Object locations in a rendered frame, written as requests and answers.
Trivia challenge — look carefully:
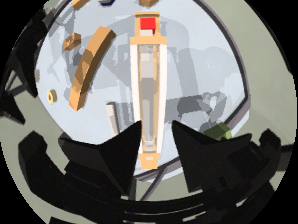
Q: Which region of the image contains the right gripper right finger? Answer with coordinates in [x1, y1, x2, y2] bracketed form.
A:
[171, 120, 252, 193]

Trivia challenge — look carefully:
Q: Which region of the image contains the white short cylinder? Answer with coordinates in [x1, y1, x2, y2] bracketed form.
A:
[34, 69, 40, 82]

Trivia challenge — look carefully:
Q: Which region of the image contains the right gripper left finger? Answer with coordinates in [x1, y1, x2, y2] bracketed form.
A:
[58, 120, 142, 197]

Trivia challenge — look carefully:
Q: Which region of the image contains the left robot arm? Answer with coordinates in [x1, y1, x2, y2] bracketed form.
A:
[34, 5, 46, 20]

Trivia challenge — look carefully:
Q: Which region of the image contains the long grey square stick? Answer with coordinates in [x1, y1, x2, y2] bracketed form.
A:
[106, 102, 120, 137]

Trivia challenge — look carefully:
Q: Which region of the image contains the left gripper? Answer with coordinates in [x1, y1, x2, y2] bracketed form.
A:
[0, 16, 48, 125]

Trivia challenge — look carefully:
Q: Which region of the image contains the small red cube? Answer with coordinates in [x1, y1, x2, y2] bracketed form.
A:
[140, 18, 156, 34]

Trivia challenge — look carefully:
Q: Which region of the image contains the beige roll of tape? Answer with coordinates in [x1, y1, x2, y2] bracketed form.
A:
[47, 90, 57, 103]

